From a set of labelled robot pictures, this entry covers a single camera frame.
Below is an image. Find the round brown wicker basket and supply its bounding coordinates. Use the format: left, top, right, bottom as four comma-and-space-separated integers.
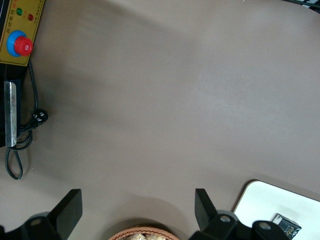
108, 225, 180, 240

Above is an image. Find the black foil snack packet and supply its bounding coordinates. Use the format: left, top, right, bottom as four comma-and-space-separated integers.
271, 212, 302, 239

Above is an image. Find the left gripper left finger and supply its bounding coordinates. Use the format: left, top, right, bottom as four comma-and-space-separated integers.
21, 189, 83, 240

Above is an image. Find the yellow emergency stop control box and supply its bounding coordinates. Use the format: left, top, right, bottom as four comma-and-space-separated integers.
0, 0, 46, 67

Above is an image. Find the black power cable with plug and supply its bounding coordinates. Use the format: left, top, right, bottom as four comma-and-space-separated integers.
5, 59, 49, 181

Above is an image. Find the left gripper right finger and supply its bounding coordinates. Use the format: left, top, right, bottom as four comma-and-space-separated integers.
189, 188, 251, 240

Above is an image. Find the clear bagged snack pack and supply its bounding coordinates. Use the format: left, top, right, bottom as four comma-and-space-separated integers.
144, 233, 166, 240
124, 232, 146, 240

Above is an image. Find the cream plastic tray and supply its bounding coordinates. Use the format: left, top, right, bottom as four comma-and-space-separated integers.
232, 179, 320, 240

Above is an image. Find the black stand with metal plate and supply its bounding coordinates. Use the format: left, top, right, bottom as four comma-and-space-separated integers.
0, 63, 29, 149

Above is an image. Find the black floor cable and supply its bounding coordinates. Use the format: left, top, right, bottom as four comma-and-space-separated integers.
291, 0, 320, 13

